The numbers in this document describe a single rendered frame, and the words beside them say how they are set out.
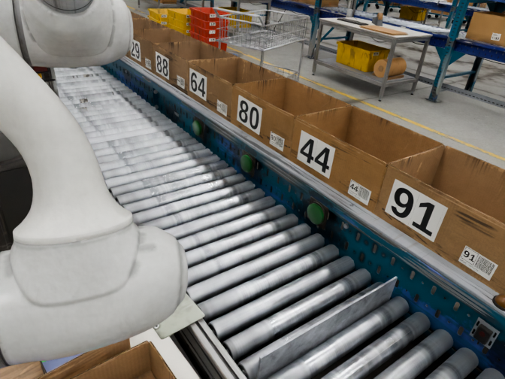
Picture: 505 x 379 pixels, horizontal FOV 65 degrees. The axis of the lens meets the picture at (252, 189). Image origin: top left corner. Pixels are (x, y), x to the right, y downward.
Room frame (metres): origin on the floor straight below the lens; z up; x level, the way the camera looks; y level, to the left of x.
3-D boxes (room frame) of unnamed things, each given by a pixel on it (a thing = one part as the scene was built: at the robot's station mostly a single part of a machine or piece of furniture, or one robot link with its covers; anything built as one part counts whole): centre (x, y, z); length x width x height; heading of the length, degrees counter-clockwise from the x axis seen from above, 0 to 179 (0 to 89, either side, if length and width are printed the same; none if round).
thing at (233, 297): (0.85, -0.09, 0.72); 0.52 x 0.05 x 0.05; 129
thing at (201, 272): (0.95, -0.01, 0.72); 0.52 x 0.05 x 0.05; 129
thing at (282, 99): (1.55, -0.11, 0.96); 0.39 x 0.29 x 0.17; 39
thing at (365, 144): (1.24, -0.36, 0.96); 0.39 x 0.29 x 0.17; 39
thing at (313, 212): (1.08, -0.21, 0.81); 0.07 x 0.01 x 0.07; 39
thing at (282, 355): (0.67, -0.23, 0.76); 0.46 x 0.01 x 0.09; 129
